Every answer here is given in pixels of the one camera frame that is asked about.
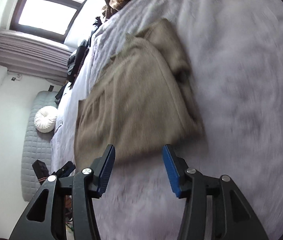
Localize black clothes pile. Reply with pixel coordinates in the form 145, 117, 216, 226
67, 39, 92, 83

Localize grey quilted headboard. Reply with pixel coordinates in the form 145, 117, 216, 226
21, 91, 64, 202

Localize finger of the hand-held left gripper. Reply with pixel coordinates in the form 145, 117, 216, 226
52, 162, 76, 179
32, 160, 50, 184

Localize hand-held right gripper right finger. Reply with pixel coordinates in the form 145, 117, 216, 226
162, 144, 266, 240

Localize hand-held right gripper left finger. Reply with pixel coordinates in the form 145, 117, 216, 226
9, 144, 116, 240

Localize lavender fleece blanket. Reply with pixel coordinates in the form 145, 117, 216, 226
50, 0, 283, 240

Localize grey pleated curtain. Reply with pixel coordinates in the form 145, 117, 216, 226
0, 29, 73, 83

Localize window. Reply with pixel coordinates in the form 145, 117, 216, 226
9, 0, 102, 43

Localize tan knit sweater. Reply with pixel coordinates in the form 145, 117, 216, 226
73, 19, 206, 170

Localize dark garment by headboard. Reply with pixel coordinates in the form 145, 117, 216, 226
55, 84, 68, 105

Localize round white pillow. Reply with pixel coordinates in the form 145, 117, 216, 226
34, 106, 58, 132

